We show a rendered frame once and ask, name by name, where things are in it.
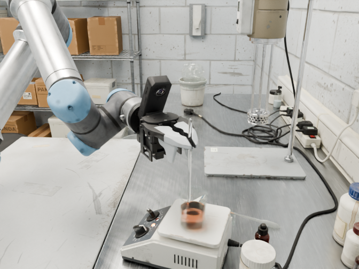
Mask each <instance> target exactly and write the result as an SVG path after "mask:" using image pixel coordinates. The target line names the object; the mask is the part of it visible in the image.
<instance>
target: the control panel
mask: <svg viewBox="0 0 359 269"><path fill-rule="evenodd" d="M170 207H171V206H168V207H165V208H162V209H158V210H155V211H153V212H159V213H160V214H159V216H158V217H157V218H159V219H158V220H153V221H150V222H147V221H146V219H147V217H148V216H149V214H148V213H146V214H145V216H144V217H143V219H142V220H141V221H140V223H139V224H138V225H144V226H145V227H148V228H149V231H148V232H147V233H146V234H145V235H144V236H142V237H141V238H138V239H137V238H135V234H136V233H135V231H133V232H132V234H131V235H130V237H128V239H127V241H126V242H125V243H124V245H123V247H124V246H127V245H130V244H134V243H137V242H142V241H145V240H149V239H150V238H151V237H152V235H153V234H154V232H155V231H156V229H157V228H158V226H159V225H160V223H161V222H162V220H163V218H164V217H165V215H166V213H167V212H168V210H169V209H170ZM152 224H155V225H154V226H152Z"/></svg>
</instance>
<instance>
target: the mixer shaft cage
mask: <svg viewBox="0 0 359 269"><path fill-rule="evenodd" d="M258 47H259V45H258V44H256V49H255V61H254V74H253V86H252V99H251V108H250V109H249V110H248V111H247V114H248V119H247V122H248V123H250V124H253V125H266V124H268V116H269V115H270V112H269V111H268V110H267V108H268V98H269V88H270V78H271V68H272V58H273V52H274V45H271V54H270V64H269V74H268V84H267V94H266V105H265V109H261V108H260V106H261V95H262V84H263V73H264V62H265V57H266V48H267V45H263V51H262V65H261V77H260V88H259V99H258V106H257V108H253V102H254V90H255V78H256V66H257V54H258Z"/></svg>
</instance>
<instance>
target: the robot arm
mask: <svg viewBox="0 0 359 269"><path fill-rule="evenodd" d="M6 2H7V5H8V7H9V9H10V11H11V14H12V15H13V17H14V18H15V19H16V20H17V21H19V24H18V26H17V27H16V29H15V31H14V32H13V37H14V39H15V42H14V43H13V45H12V46H11V48H10V49H9V51H8V53H7V54H6V56H5V57H4V59H3V60H2V62H1V63H0V144H1V143H2V141H3V137H2V134H1V130H2V129H3V127H4V125H5V123H6V122H7V121H8V119H9V117H10V116H11V114H12V112H13V111H14V109H15V107H16V105H17V104H18V102H19V100H20V99H21V97H22V96H23V94H24V93H25V91H26V89H27V88H28V86H29V84H30V82H31V81H32V79H33V78H34V76H35V74H36V73H37V71H38V69H39V71H40V73H41V76H42V79H43V81H44V84H45V86H46V89H47V91H48V97H47V102H48V105H49V107H50V108H51V110H52V112H53V113H54V114H55V116H56V117H57V118H59V119H60V120H62V121H63V122H64V123H65V124H66V126H67V127H68V128H69V129H70V130H71V131H70V132H69V133H68V134H67V138H68V139H69V140H70V142H71V143H72V144H73V145H74V147H75V148H76V149H77V150H78V151H79V152H80V153H81V154H82V155H83V156H90V155H91V154H92V153H94V152H95V151H97V150H99V149H100V148H101V147H102V146H103V145H104V144H105V143H107V142H108V141H109V140H110V139H112V138H113V137H114V136H115V135H116V134H118V133H119V132H120V131H121V130H123V129H124V128H125V127H128V128H129V129H130V130H132V131H133V132H135V133H137V141H138V142H139V143H141V153H142V154H143V155H144V156H146V157H147V158H148V159H149V160H150V161H151V162H153V157H154V158H155V159H156V160H158V159H163V158H164V154H165V155H166V156H167V160H168V161H169V162H170V163H173V162H174V160H175V156H176V152H178V153H179V154H182V148H184V150H185V154H186V156H187V157H188V149H191V150H192V153H193V148H197V147H198V137H197V134H196V131H195V129H194V126H193V125H192V144H191V143H190V142H189V120H188V119H186V118H183V117H181V116H178V115H177V114H174V113H171V112H165V113H163V109H164V107H165V104H166V101H167V98H168V95H169V91H170V89H171V86H172V84H171V82H170V80H169V78H168V77H167V75H162V76H150V77H148V78H147V80H146V84H145V89H144V92H143V96H142V98H141V97H139V96H137V95H136V94H135V93H133V92H132V91H129V90H126V89H115V90H113V91H111V92H110V93H109V95H108V96H107V99H106V104H104V105H103V106H102V107H101V108H99V109H98V108H97V107H96V105H95V104H94V102H93V101H92V99H91V97H90V95H89V93H88V90H87V88H86V87H85V85H84V83H83V81H82V79H81V76H80V74H79V72H78V69H77V67H76V65H75V63H74V61H73V59H72V57H71V54H70V52H69V50H68V47H69V45H70V43H71V41H72V36H73V34H72V29H71V27H70V24H69V21H68V19H67V18H66V17H65V15H64V14H63V12H62V10H61V8H60V6H59V5H58V3H57V1H56V0H6ZM145 148H146V149H145ZM145 152H148V153H149V156H148V155H146V154H145ZM191 157H192V154H191Z"/></svg>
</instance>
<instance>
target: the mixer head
mask: <svg viewBox="0 0 359 269"><path fill-rule="evenodd" d="M287 6H288V0H238V9H237V21H236V24H237V26H236V30H237V32H238V33H239V34H241V35H247V37H249V41H251V43H252V44H260V45H276V44H279V42H281V41H282V38H284V37H285V33H286V24H287V15H288V11H287Z"/></svg>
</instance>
